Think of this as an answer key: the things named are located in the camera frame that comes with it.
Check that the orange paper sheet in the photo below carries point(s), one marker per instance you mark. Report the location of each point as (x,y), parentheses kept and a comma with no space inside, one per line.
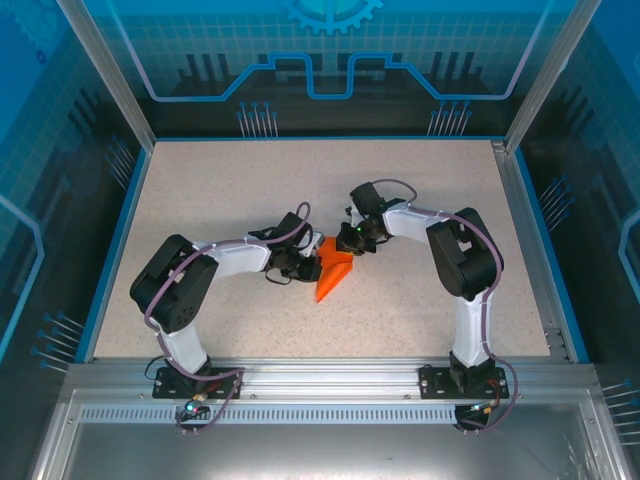
(332,280)

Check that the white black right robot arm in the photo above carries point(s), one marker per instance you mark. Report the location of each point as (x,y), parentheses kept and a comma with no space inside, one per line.
(410,225)

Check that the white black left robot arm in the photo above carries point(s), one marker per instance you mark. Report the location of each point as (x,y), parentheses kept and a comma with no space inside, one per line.
(235,257)

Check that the grey metal tray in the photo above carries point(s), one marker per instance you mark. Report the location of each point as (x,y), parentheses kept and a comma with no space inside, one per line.
(325,450)

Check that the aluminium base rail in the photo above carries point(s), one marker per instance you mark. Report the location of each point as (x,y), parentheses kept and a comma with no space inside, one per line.
(330,380)

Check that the aluminium side rail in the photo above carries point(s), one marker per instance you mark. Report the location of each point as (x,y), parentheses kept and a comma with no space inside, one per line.
(520,210)

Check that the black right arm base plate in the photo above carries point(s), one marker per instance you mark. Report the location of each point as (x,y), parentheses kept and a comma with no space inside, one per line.
(432,382)

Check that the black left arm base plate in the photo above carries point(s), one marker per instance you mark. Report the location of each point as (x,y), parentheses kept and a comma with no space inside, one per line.
(165,390)

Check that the aluminium frame post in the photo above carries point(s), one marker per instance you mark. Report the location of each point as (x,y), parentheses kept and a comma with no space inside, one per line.
(550,75)
(107,75)

